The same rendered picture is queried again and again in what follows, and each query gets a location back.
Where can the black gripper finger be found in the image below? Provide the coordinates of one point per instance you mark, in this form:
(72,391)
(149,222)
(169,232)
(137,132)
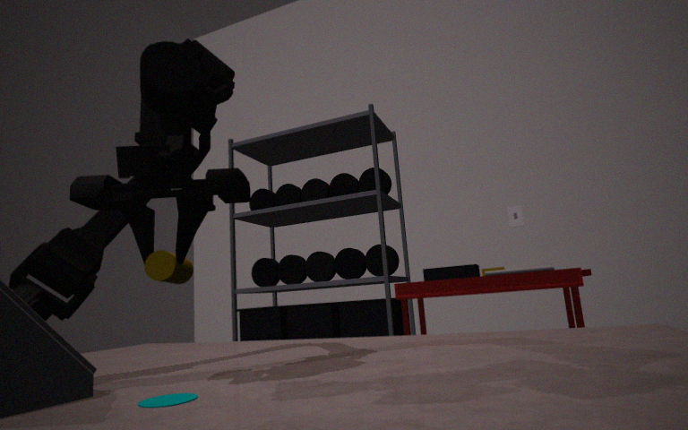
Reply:
(141,221)
(191,212)

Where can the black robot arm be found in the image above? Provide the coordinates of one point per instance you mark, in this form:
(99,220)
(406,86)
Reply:
(181,84)

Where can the cyan circle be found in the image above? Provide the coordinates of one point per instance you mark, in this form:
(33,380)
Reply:
(167,400)

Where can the yellow cylinder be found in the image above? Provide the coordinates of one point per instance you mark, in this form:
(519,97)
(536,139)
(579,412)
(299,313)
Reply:
(161,265)

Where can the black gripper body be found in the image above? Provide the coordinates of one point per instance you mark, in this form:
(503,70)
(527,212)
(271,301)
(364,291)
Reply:
(94,192)

